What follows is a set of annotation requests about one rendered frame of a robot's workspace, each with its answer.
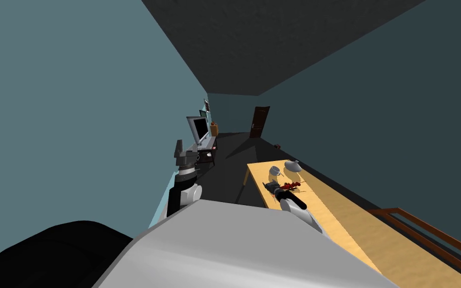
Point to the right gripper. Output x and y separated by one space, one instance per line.
272 186

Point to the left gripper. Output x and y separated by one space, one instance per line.
185 158

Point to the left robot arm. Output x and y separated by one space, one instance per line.
182 194

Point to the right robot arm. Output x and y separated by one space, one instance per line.
296 206

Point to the grey mug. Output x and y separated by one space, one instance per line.
275 171

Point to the red and black object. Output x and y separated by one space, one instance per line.
291 185

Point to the dark desk with monitor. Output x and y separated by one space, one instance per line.
200 132

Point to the orange-brown vase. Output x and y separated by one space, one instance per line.
214 129

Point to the dark brown door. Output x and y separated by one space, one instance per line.
259 122

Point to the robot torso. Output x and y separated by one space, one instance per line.
230 248

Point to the light wooden table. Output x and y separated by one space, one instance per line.
346 224

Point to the framed wall picture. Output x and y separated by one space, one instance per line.
207 106

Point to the brown wooden rail frame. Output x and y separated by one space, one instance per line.
434 236

